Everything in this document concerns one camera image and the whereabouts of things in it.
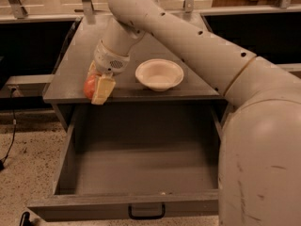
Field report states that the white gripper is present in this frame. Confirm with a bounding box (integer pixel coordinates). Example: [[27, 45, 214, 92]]
[[87, 41, 130, 105]]

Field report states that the red apple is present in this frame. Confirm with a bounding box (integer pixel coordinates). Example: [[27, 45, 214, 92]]
[[84, 74, 97, 99]]

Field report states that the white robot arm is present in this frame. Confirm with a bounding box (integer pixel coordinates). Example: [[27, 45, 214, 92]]
[[91, 0, 301, 226]]

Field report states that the open grey top drawer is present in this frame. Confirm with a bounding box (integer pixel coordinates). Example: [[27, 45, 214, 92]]
[[28, 103, 219, 221]]

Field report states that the grey cabinet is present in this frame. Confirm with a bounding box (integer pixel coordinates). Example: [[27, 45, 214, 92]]
[[42, 12, 241, 132]]

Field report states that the white bowl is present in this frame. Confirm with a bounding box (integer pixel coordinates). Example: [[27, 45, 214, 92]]
[[135, 59, 184, 91]]

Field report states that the black object bottom left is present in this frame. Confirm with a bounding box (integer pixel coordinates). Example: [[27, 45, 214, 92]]
[[19, 212, 32, 226]]

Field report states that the metal railing post middle-left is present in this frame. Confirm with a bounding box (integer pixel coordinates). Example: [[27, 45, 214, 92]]
[[77, 0, 96, 17]]

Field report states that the metal railing post left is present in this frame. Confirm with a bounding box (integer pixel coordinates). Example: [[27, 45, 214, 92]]
[[8, 0, 28, 19]]

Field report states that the black cable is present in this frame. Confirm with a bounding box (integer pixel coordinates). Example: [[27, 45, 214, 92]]
[[0, 88, 18, 171]]

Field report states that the black drawer handle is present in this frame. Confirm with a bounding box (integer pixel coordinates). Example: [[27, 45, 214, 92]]
[[128, 203, 166, 220]]

